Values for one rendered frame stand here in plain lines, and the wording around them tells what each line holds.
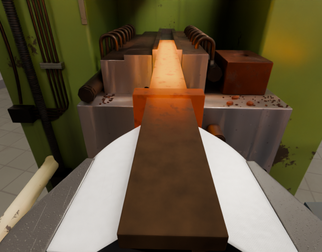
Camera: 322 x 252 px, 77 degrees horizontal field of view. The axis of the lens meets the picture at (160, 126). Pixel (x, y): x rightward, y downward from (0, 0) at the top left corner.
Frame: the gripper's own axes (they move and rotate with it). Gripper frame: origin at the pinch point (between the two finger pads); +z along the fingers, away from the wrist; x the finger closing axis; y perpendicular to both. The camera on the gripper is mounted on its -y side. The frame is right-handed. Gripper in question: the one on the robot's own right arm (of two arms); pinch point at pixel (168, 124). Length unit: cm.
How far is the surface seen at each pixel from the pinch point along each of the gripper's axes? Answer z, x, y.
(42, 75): 42, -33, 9
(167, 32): 68, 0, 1
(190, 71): 27.7, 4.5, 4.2
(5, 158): 116, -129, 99
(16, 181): 91, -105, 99
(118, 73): 27.7, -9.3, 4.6
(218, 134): 18.1, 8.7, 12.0
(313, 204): 22, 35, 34
